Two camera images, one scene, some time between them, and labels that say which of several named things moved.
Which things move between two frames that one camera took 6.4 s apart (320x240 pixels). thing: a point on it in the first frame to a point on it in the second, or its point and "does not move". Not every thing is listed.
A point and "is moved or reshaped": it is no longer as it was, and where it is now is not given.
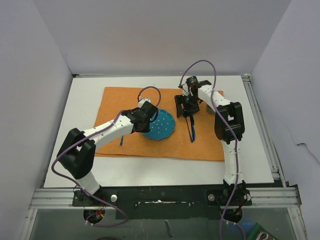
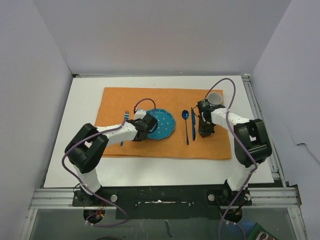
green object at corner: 259,233 does not move
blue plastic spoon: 188,120 is moved or reshaped
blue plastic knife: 193,128 does not move
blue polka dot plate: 162,126 does not move
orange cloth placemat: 177,145 does not move
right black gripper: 180,100 to 203,132
